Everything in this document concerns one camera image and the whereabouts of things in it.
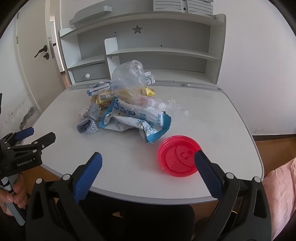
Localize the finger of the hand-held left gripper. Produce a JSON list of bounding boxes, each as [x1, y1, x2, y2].
[[0, 127, 35, 147], [6, 132, 56, 154]]

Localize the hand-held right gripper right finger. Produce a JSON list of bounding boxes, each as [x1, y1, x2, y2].
[[194, 150, 272, 241]]

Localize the small blue white striped wrapper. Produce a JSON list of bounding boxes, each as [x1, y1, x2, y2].
[[87, 81, 113, 96]]

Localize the grey crumpled wrapper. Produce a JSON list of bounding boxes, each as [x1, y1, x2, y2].
[[80, 103, 102, 121]]

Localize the large blue white snack wrapper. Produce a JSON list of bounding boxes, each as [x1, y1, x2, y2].
[[98, 97, 172, 144]]

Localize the small blue grey wrapper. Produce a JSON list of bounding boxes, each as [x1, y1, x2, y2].
[[77, 118, 99, 134]]

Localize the pink cushion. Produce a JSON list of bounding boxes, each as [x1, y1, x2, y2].
[[264, 158, 296, 240]]

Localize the black door handle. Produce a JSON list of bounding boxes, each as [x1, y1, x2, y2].
[[34, 45, 50, 59]]

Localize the white printed wrapper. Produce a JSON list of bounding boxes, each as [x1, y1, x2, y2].
[[143, 71, 156, 87]]

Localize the white shelf divider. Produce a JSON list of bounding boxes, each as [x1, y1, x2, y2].
[[105, 37, 121, 75]]

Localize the grey white desk hutch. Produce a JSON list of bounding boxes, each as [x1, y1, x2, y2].
[[58, 13, 226, 88]]

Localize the grey flat panel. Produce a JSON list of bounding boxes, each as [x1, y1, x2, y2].
[[69, 6, 113, 25]]

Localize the grey drawer with white knob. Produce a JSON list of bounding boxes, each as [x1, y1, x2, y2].
[[72, 63, 109, 83]]

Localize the clear plastic bag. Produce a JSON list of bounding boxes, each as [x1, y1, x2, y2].
[[111, 60, 154, 102]]

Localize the white door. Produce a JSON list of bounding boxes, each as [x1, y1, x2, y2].
[[13, 0, 70, 112]]

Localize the black chair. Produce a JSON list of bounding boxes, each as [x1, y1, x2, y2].
[[46, 181, 196, 241]]

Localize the long yellow snack packet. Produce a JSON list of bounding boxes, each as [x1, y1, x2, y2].
[[96, 91, 116, 105]]

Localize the clear crumpled plastic wrap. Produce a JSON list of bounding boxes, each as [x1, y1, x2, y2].
[[148, 97, 189, 117]]

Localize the red plastic cup lid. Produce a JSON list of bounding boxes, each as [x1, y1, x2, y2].
[[158, 135, 201, 178]]

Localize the person's left hand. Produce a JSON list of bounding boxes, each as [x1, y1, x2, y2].
[[0, 174, 30, 216]]

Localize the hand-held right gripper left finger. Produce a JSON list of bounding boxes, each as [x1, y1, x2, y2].
[[26, 152, 109, 241]]

